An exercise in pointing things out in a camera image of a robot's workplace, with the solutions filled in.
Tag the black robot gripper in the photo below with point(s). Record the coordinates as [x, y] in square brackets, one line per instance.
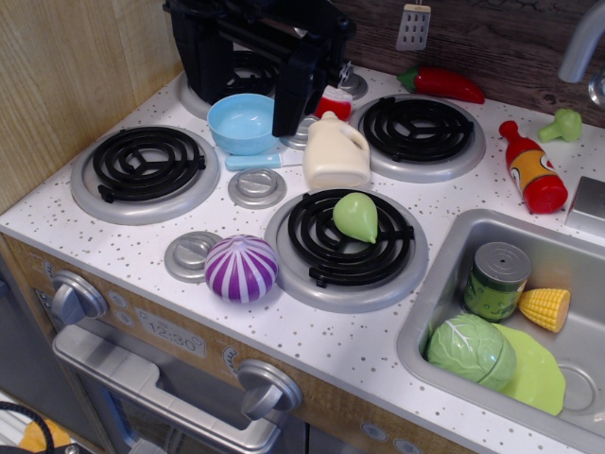
[307, 38]

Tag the light blue plastic bowl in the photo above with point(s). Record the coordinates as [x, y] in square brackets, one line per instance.
[242, 124]

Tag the green toy pear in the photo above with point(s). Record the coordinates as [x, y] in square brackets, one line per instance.
[355, 215]

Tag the silver stove knob under gripper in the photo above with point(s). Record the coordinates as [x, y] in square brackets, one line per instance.
[299, 139]

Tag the silver stove knob back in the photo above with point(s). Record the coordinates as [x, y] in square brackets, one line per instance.
[352, 83]

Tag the light blue toy knife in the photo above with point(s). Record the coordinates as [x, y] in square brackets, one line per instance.
[270, 161]

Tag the cream toy detergent jug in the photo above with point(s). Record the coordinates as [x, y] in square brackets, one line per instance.
[336, 155]

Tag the silver stove knob centre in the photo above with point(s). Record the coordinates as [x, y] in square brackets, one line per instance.
[257, 188]

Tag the silver toy spatula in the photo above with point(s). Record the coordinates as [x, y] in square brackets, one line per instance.
[414, 27]

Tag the red toy chili pepper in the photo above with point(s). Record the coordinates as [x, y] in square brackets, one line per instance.
[438, 81]

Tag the front left black burner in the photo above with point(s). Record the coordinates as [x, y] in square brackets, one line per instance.
[144, 175]

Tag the black burner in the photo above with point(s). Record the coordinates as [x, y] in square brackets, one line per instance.
[417, 139]
[323, 268]
[144, 175]

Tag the back right black burner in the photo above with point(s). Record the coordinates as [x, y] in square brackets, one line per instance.
[417, 139]

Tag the silver stove knob front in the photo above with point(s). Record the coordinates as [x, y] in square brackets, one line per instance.
[185, 257]

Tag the front right black burner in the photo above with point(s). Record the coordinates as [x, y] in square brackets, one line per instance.
[323, 268]

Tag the purple striped toy onion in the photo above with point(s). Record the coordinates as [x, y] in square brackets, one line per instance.
[241, 269]

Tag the oven clock display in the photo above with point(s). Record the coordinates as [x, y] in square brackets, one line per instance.
[176, 335]

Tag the left silver oven dial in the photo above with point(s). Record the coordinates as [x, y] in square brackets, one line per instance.
[75, 299]

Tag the silver oven dial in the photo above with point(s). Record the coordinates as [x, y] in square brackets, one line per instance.
[267, 388]
[75, 299]

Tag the red toy ketchup bottle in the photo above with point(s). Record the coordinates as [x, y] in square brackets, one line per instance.
[540, 186]

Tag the green toy broccoli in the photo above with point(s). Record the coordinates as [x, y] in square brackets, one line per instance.
[566, 125]

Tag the green toy tin can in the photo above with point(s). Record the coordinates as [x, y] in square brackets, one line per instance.
[496, 281]

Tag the right silver oven dial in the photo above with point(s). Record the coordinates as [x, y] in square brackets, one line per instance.
[267, 388]

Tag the silver toy faucet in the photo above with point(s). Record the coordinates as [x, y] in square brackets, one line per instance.
[580, 50]

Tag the green toy cabbage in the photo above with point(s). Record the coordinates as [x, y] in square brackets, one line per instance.
[470, 347]

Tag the silver toy sink basin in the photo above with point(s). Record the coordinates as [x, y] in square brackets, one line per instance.
[558, 261]

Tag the yellow toy corn cob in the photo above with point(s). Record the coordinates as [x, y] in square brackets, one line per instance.
[546, 307]

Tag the light green toy plate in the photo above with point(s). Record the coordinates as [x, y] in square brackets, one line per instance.
[537, 380]

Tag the silver oven door handle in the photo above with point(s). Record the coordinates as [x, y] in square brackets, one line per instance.
[146, 416]

